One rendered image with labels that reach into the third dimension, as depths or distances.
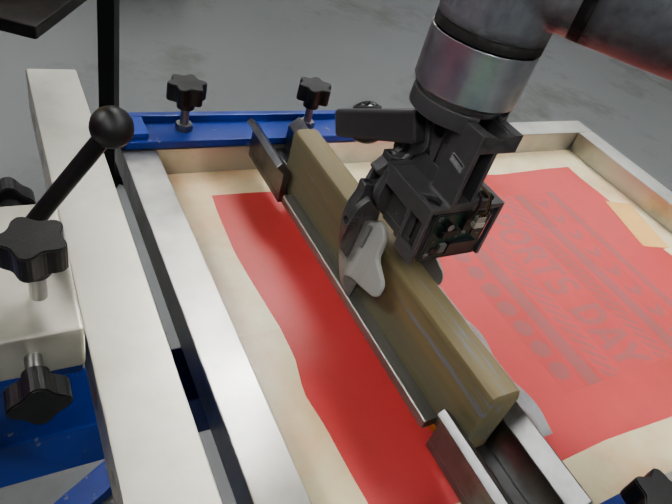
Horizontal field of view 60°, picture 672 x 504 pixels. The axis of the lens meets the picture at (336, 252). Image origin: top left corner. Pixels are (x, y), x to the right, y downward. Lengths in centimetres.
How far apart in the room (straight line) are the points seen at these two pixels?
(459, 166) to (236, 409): 24
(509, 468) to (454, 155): 24
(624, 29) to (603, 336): 42
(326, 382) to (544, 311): 29
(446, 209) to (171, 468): 24
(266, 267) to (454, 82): 30
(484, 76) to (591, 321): 41
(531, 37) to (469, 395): 25
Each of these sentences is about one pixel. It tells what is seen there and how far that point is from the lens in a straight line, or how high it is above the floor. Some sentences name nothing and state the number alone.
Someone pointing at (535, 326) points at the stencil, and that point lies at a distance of 68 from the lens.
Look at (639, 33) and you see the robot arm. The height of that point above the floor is 129.
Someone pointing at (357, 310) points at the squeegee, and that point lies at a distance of 53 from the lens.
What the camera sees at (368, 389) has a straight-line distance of 53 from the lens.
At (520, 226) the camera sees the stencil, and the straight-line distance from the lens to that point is 82.
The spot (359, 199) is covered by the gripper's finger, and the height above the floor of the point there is 111.
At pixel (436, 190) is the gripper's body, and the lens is 43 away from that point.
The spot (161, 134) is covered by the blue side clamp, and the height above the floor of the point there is 100.
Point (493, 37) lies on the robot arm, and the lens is 38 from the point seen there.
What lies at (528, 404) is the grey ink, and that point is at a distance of 59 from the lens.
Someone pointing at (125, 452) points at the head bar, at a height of 104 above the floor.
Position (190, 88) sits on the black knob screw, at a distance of 67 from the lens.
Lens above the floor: 136
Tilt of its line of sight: 39 degrees down
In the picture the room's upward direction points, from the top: 18 degrees clockwise
